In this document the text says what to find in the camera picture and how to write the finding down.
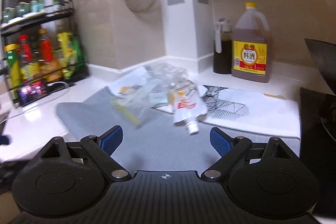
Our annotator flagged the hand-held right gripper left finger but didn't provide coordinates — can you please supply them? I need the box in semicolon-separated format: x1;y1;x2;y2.
39;126;132;182

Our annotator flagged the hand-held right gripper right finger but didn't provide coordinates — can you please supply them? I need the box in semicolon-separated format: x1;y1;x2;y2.
201;127;292;182

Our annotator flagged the white spout pouch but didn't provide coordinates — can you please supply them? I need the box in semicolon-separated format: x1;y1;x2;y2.
168;80;208;134

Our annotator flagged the clear plastic bag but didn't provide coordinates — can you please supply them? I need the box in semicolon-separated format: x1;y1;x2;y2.
142;63;191;106

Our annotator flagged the clear bag yellow strip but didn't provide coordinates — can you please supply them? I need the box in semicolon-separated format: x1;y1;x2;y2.
110;93;168;128

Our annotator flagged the grey mat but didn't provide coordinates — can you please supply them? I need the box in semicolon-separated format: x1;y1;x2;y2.
56;86;301;180

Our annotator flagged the white placemat geometric print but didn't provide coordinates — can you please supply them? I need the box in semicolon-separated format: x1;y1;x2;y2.
201;84;300;138

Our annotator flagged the white printed wrapper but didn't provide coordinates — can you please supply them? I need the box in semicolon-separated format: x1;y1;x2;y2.
105;66;158;101

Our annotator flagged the green bottle yellow cap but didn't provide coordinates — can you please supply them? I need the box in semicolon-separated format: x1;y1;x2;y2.
4;44;21;89

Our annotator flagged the dark oil dispenser bottle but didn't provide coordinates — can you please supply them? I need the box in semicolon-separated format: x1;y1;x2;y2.
213;18;233;74

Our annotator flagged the red capped sauce bottle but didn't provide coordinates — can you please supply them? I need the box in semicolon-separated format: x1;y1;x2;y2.
18;35;34;83

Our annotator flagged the brown liquid jug yellow label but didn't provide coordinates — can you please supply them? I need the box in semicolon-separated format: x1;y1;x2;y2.
231;3;273;83

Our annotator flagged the green seasoning packet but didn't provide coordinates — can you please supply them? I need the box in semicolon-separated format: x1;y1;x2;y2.
70;34;85;73

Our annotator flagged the orange bottle red label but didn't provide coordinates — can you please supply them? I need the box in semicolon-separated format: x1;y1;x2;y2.
37;28;62;83

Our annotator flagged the dark sauce bottle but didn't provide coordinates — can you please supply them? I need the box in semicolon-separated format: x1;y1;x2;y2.
28;35;40;64

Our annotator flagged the black stove top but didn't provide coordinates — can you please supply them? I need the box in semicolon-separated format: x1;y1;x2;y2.
299;87;336;216

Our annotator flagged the yellow seasoning packet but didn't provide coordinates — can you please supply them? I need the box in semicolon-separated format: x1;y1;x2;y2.
56;32;76;79

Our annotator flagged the black wok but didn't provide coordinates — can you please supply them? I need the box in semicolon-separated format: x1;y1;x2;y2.
304;38;336;97

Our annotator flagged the white cable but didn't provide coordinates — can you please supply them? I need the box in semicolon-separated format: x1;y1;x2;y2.
47;80;76;91

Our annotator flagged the black wire spice rack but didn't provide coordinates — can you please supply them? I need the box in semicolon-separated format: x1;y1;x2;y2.
0;0;88;109

